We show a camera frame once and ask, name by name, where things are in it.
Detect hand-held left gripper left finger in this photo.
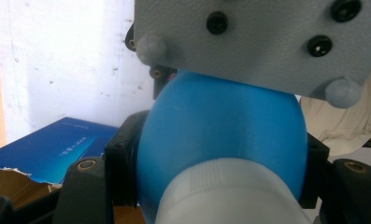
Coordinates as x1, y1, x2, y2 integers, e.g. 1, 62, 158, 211
104, 109, 150, 208

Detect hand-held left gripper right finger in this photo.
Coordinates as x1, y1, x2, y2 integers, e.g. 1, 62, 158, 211
297, 132, 331, 210

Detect blue bottle with white cap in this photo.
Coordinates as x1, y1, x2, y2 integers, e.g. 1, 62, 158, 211
136, 69, 314, 224

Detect beige cloth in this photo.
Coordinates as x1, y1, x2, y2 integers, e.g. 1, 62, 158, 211
299, 61, 371, 157

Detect blue cardboard box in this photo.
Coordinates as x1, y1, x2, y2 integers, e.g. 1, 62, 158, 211
0, 117, 120, 210

